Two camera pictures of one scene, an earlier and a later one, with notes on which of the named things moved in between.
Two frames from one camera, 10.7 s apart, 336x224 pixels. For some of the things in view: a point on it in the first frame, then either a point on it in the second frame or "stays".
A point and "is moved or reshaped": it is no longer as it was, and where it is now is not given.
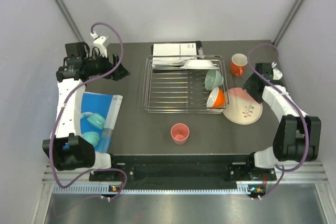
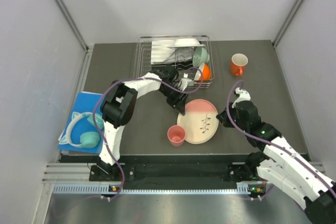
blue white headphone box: [98, 114] stays
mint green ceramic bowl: [213, 79] to [200, 55]
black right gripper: [247, 86] to [223, 118]
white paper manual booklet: [174, 53] stays
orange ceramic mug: [238, 63] stays
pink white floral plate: [242, 108] is moved or reshaped
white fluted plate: [197, 64] to [187, 42]
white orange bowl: [216, 98] to [206, 73]
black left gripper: [121, 73] to [181, 107]
